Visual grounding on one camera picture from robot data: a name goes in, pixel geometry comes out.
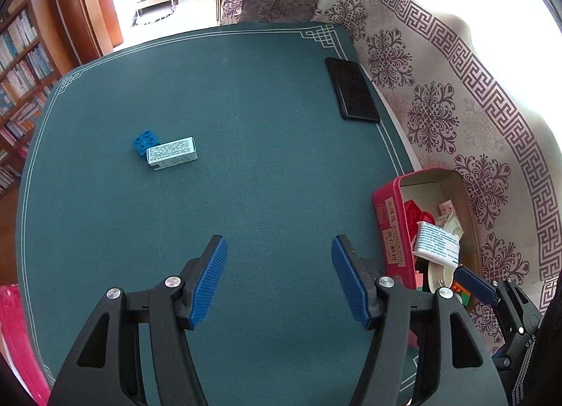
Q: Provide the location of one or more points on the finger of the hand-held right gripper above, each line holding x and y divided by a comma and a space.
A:
476, 285

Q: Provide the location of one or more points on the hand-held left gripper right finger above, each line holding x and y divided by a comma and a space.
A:
351, 283

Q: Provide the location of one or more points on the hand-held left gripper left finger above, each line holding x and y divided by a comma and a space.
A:
208, 283

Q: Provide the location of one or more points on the cream plastic cup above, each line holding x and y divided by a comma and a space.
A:
439, 277

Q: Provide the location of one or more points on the white tissue pack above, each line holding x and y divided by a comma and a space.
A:
437, 243

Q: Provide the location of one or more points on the red tin box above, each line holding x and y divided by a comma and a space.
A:
388, 221

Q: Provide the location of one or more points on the red toy brick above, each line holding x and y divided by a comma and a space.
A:
415, 210

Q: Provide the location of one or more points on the teal felt desktop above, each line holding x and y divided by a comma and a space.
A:
263, 168

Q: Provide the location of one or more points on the pale dotted cardboard box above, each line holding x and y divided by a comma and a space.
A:
171, 152

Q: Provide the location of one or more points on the blue toy brick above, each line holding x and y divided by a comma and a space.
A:
142, 142

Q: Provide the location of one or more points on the black smartphone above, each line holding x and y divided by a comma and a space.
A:
353, 89

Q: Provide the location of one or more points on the pink cloth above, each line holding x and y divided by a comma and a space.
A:
17, 335

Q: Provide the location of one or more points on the patterned sofa cover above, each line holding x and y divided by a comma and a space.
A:
439, 81

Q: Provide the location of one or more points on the wooden bookshelf with books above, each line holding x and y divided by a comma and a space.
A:
22, 72

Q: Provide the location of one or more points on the wooden door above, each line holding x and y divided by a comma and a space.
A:
88, 1

